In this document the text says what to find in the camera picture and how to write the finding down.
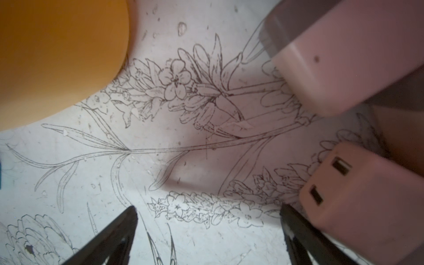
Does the pink plug two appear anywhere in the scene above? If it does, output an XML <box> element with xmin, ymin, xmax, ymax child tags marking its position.
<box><xmin>259</xmin><ymin>1</ymin><xmax>424</xmax><ymax>117</ymax></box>

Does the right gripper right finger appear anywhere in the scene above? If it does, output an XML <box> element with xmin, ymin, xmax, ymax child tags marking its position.
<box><xmin>280</xmin><ymin>204</ymin><xmax>356</xmax><ymax>265</ymax></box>

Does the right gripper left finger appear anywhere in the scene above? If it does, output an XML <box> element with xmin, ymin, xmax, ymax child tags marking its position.
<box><xmin>64</xmin><ymin>206</ymin><xmax>138</xmax><ymax>265</ymax></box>

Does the pink plug four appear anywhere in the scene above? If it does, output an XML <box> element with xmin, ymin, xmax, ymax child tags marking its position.
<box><xmin>299</xmin><ymin>142</ymin><xmax>424</xmax><ymax>265</ymax></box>

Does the pink plug three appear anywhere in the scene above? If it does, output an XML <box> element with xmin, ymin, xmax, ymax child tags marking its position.
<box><xmin>366</xmin><ymin>66</ymin><xmax>424</xmax><ymax>175</ymax></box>

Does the yellow storage tray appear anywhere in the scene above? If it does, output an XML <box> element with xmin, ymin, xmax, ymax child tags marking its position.
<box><xmin>1</xmin><ymin>1</ymin><xmax>130</xmax><ymax>130</ymax></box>

